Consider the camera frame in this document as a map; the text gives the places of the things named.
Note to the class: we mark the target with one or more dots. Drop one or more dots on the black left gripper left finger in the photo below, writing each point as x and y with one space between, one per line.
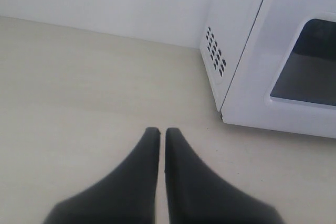
126 195

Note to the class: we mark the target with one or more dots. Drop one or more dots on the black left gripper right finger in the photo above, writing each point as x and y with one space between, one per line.
196 194

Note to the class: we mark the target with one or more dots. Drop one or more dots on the white microwave door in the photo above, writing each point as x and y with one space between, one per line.
285 78

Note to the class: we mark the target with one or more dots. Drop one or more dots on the white microwave oven body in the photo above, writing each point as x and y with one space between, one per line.
227 29

